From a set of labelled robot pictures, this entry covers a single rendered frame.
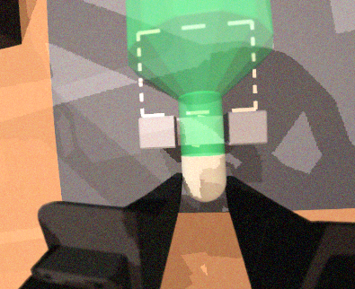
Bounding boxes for green glass bottle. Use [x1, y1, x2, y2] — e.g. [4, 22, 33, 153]
[125, 0, 274, 202]

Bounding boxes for grey flat mat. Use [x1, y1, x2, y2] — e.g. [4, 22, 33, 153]
[46, 0, 355, 211]

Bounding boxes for grey posts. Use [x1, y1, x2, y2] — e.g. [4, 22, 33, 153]
[138, 110, 267, 149]

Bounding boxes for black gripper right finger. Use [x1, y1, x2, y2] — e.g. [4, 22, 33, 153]
[226, 176, 355, 289]

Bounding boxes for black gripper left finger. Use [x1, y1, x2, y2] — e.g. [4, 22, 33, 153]
[37, 173, 182, 289]

